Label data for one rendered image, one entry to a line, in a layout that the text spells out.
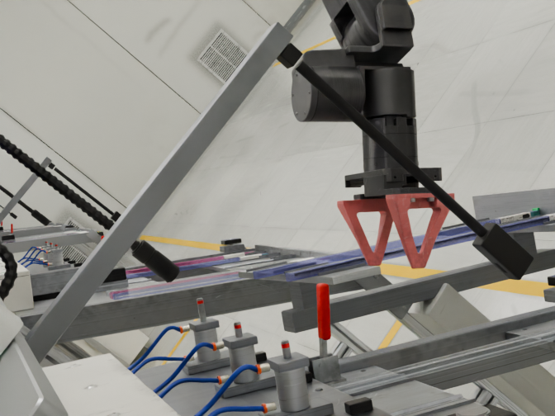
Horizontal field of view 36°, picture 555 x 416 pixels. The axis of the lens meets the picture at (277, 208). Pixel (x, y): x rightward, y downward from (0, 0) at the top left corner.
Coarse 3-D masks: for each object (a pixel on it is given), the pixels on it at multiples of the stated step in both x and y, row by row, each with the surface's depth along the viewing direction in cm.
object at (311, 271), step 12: (540, 216) 127; (504, 228) 123; (516, 228) 124; (444, 240) 119; (456, 240) 120; (468, 240) 121; (396, 252) 116; (324, 264) 113; (336, 264) 112; (348, 264) 113; (288, 276) 110; (300, 276) 110; (312, 276) 111
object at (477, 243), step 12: (492, 228) 64; (480, 240) 64; (492, 240) 64; (504, 240) 64; (480, 252) 65; (492, 252) 64; (504, 252) 64; (516, 252) 65; (504, 264) 64; (516, 264) 65; (528, 264) 65; (516, 276) 65
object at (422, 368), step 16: (528, 336) 95; (544, 336) 95; (464, 352) 92; (480, 352) 92; (496, 352) 93; (400, 368) 90; (416, 368) 90; (432, 368) 90; (448, 368) 91; (336, 384) 88; (352, 384) 87; (368, 384) 88; (384, 384) 88
